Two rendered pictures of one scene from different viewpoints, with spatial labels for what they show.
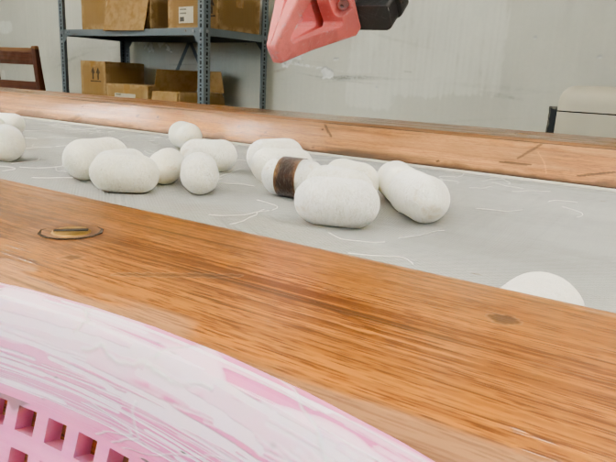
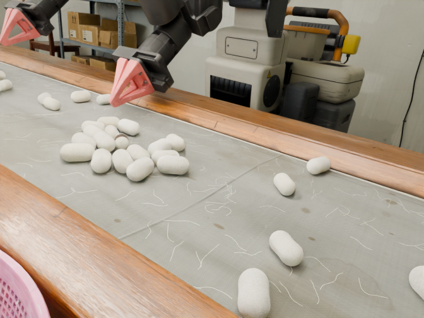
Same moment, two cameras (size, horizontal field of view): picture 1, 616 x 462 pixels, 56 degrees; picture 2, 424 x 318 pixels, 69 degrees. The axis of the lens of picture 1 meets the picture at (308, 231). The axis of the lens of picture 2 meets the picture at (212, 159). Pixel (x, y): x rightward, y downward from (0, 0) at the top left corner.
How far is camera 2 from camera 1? 0.56 m
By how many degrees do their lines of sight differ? 9
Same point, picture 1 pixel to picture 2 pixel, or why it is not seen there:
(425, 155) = (60, 77)
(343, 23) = (31, 33)
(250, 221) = not seen: outside the picture
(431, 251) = not seen: outside the picture
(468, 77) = not seen: hidden behind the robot
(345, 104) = (192, 43)
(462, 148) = (69, 76)
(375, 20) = (42, 33)
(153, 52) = (106, 9)
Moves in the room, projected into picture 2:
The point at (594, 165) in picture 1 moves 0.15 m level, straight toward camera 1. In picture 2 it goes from (92, 84) to (25, 93)
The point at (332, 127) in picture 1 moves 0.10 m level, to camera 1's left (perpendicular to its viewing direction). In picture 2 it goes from (44, 65) to (5, 60)
